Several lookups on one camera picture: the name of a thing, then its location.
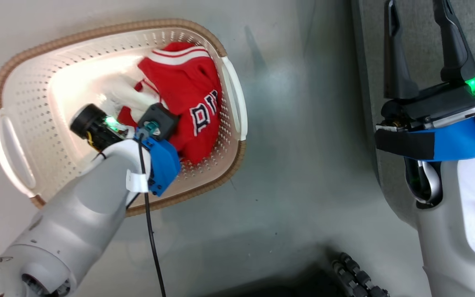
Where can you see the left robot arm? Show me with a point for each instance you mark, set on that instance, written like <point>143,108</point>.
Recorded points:
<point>72,218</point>

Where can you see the red basketball jersey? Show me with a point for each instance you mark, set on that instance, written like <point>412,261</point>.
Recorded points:
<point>188,90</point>

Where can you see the dark robot base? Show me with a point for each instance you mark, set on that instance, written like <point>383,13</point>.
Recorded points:
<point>278,284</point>

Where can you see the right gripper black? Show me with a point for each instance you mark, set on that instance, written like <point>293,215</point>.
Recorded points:
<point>435,107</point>

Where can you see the teal left camera plug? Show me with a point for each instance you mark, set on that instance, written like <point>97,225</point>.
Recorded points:
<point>151,126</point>

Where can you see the grey fabric sofa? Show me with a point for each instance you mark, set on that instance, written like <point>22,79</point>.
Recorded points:
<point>419,49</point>

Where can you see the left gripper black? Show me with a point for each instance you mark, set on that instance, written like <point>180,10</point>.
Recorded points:
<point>95,126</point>

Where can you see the white garment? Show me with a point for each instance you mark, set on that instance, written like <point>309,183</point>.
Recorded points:
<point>132,97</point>

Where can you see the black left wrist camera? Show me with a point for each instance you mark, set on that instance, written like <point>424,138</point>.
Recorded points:
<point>159,119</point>

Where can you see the white laundry basket, brown rim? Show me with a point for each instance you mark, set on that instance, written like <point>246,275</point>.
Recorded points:
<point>48,82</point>

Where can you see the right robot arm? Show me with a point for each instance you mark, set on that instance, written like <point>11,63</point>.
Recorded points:
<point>464,222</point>

